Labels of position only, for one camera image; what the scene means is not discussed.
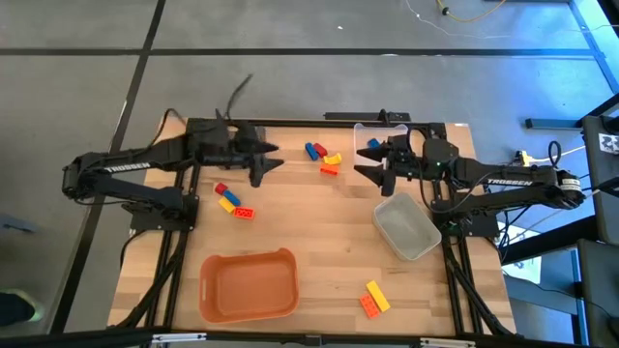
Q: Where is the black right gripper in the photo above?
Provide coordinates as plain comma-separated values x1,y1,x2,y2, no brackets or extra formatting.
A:
353,133,427,198

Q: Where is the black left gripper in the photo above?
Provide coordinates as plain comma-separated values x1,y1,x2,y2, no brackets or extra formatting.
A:
212,120,285,189

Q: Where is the clear plastic bin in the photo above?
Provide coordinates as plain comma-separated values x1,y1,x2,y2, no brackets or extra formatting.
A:
352,122,410,168

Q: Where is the black power strip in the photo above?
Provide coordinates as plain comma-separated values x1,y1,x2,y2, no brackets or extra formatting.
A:
323,109,412,123

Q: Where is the white plastic bin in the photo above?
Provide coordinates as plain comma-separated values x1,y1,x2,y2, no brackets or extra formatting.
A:
371,191,443,262

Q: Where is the long yellow toy block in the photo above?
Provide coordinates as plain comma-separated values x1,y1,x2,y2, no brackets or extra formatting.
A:
365,279,392,313

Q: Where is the orange plastic bin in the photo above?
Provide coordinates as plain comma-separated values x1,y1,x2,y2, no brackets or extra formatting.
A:
198,247,301,325

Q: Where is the blue metal bar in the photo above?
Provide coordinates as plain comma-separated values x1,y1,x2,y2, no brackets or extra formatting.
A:
525,118,584,131

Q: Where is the black case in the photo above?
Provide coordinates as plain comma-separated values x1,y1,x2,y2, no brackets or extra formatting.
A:
575,239,619,348
579,114,619,246

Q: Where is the white marker tag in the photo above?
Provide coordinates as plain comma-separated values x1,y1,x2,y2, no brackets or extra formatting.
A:
598,132,619,155

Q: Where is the blue metal beam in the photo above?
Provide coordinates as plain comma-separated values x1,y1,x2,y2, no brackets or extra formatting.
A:
568,0,619,96

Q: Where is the person's shoe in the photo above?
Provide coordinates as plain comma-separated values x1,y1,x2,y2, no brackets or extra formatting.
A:
0,288,44,326

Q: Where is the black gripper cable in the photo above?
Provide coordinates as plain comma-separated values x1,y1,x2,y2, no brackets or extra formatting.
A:
224,72,254,122

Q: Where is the white floor cable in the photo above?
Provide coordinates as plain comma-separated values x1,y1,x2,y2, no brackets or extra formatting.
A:
404,0,619,40

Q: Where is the yellow floor cable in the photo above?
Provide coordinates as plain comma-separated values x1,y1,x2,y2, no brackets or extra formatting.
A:
434,0,508,24

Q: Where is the silver bracket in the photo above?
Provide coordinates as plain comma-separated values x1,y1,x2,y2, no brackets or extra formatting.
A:
419,336,478,348
151,332,208,344

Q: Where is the black camera rig beam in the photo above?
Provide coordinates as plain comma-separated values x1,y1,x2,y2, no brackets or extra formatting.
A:
0,327,619,348

